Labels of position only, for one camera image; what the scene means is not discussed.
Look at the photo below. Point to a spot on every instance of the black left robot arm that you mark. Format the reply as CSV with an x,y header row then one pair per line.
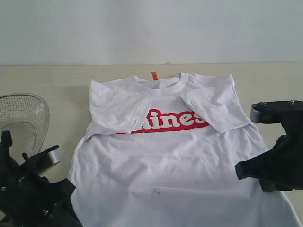
x,y
5,158

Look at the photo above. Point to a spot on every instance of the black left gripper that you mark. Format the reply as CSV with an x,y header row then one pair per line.
x,y
32,201

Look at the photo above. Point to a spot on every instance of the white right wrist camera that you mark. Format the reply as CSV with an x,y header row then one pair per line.
x,y
287,113

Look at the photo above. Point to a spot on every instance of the round wire mesh basket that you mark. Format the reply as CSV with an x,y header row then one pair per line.
x,y
29,116

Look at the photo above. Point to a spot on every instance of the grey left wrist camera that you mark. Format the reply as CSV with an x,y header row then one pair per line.
x,y
41,162

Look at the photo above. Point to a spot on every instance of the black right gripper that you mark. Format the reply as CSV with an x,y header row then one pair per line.
x,y
279,169

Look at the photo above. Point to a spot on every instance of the white t-shirt with red logo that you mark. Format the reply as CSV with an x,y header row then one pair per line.
x,y
161,153

